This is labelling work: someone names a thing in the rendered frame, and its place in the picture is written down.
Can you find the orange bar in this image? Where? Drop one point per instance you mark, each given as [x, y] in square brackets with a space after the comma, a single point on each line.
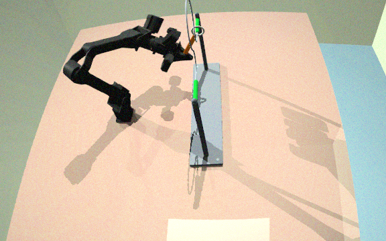
[193, 39]

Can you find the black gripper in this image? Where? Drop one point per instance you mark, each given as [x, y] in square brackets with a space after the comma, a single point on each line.
[176, 53]

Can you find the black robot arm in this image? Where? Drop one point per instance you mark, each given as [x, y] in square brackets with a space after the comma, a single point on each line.
[119, 96]

